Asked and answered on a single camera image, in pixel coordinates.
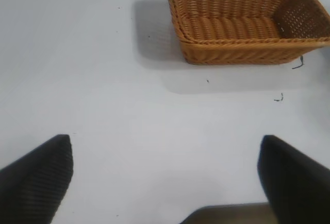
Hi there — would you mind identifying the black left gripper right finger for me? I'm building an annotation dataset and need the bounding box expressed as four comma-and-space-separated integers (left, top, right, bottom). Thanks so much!
257, 134, 330, 224

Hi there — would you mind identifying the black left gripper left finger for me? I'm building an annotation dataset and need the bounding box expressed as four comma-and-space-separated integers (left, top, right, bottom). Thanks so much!
0, 134, 74, 224

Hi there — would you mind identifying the brown woven wicker basket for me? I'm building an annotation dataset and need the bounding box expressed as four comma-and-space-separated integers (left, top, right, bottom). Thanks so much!
166, 0, 330, 66

